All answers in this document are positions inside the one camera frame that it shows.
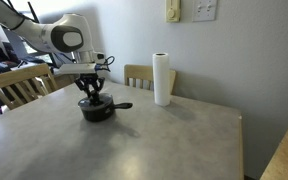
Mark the grey leaning board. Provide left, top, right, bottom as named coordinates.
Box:
left=2, top=28, right=30, bottom=60

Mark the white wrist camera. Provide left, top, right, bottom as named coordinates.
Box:
left=53, top=62, right=98, bottom=76

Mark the white light switch plate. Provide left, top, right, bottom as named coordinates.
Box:
left=192, top=0, right=218, bottom=23

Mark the black saucepan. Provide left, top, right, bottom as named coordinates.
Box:
left=78, top=93, right=134, bottom=123

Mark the cream wall thermostat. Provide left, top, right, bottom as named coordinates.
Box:
left=165, top=0, right=182, bottom=24

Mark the wooden countertop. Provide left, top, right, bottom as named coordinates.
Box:
left=259, top=103, right=288, bottom=180

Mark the wooden chair with wide back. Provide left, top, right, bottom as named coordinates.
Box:
left=0, top=63, right=58, bottom=111

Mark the wooden chair with narrow slats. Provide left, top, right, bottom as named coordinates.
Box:
left=123, top=64, right=177, bottom=96

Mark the small wooden cabinet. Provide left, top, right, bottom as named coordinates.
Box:
left=49, top=67, right=76, bottom=90

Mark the white paper towel roll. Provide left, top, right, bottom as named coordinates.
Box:
left=152, top=52, right=171, bottom=107

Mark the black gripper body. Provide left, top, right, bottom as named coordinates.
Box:
left=79, top=73, right=100, bottom=85

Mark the glass lid with black knob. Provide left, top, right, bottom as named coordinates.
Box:
left=77, top=92, right=114, bottom=110

